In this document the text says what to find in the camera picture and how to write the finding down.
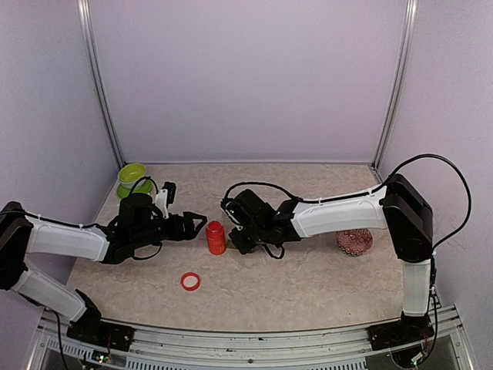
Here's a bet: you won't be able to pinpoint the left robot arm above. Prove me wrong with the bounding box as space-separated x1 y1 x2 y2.
1 182 207 343

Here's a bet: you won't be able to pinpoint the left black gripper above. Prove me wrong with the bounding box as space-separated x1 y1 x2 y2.
132 210 206 248

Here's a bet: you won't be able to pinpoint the right aluminium frame post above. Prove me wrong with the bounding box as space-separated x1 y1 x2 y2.
371 0 418 173

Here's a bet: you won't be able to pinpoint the orange bottle cap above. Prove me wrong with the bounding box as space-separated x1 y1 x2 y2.
180 272 201 291

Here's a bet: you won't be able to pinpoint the left aluminium frame post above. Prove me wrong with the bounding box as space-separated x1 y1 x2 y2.
77 0 126 169

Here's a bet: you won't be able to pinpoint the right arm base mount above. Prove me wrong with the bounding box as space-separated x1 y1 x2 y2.
367 321 434 351

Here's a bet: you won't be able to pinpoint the orange pill bottle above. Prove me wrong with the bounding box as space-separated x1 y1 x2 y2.
206 220 226 255

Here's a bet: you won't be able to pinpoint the red patterned bowl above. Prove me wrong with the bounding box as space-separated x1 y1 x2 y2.
335 229 374 257

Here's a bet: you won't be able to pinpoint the aluminium frame post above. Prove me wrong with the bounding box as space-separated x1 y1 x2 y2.
77 0 126 169
371 0 418 173

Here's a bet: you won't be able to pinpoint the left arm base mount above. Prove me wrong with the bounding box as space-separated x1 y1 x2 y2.
66 321 135 352

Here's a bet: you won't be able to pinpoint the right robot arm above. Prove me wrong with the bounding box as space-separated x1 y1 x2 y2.
220 169 466 342

